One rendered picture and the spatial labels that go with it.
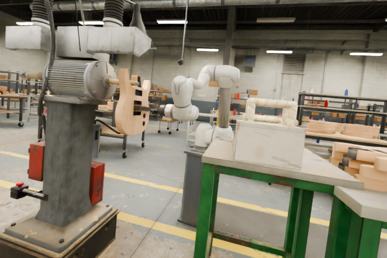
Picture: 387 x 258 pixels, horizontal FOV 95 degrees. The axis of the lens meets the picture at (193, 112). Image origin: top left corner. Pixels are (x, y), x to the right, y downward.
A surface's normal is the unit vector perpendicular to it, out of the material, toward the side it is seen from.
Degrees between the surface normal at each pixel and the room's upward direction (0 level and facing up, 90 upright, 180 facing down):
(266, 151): 90
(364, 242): 90
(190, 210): 90
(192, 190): 90
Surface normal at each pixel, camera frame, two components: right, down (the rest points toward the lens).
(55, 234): 0.00, -0.90
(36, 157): -0.23, 0.03
